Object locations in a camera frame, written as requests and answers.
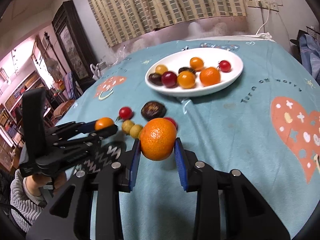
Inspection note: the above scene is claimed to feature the large bumpy mandarin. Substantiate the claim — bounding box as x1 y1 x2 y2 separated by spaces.
139 118 177 161

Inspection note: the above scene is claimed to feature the person's left hand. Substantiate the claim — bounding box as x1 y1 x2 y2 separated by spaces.
24 171 67 198

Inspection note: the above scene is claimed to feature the white power cable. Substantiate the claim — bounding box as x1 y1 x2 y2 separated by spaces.
255 7 270 34

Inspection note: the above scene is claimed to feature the red cherry tomato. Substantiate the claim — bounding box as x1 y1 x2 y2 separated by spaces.
218 60 231 73
118 106 133 120
164 117 178 130

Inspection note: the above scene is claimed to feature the wooden bookshelf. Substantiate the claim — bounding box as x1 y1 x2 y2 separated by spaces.
0 70 48 155

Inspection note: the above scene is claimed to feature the standing fan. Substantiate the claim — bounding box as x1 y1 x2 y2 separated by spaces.
45 57 62 80

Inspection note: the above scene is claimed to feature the striped beige curtain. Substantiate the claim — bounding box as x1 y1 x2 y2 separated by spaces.
80 0 248 47

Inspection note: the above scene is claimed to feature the blue clothes pile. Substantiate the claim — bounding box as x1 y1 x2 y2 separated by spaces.
299 34 320 80

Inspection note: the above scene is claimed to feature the hanging blue cloth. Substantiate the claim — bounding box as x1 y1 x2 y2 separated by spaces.
62 71 78 98

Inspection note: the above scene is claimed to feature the tan longan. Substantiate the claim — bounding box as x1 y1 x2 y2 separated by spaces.
121 119 135 135
129 124 143 138

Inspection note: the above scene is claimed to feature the black hat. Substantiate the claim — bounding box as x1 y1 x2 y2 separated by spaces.
290 30 307 55

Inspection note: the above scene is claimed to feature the teal printed tablecloth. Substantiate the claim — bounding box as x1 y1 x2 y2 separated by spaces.
54 35 320 240

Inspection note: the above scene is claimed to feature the white oval plate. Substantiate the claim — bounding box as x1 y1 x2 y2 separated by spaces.
145 47 244 97

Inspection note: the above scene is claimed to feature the large dark water chestnut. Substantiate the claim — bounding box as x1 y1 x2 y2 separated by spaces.
141 101 167 120

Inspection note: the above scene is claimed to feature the smooth small orange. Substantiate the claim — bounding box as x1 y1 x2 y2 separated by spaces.
94 117 115 131
190 57 204 71

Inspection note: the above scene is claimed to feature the clear plastic wrap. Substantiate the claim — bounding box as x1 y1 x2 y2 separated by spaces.
116 44 132 64

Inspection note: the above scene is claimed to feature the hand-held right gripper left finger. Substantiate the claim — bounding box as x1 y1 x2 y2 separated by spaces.
26 138 140 240

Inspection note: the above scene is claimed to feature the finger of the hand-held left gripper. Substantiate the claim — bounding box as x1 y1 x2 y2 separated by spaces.
45 121 98 137
52 124 118 152

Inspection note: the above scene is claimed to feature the brown cushion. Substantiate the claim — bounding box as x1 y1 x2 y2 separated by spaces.
54 100 75 119

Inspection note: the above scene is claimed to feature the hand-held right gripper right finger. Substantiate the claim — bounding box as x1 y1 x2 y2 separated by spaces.
174 137 292 240

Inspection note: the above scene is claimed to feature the dark red plum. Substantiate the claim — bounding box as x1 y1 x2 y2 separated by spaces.
161 71 178 88

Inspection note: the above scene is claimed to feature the black floor stand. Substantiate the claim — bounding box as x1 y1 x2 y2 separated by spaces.
42 31 59 65

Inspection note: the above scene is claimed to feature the person's left forearm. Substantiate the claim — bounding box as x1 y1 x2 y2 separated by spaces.
10 169 48 228

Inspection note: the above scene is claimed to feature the yellow-orange citrus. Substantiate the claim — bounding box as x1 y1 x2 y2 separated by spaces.
177 71 196 89

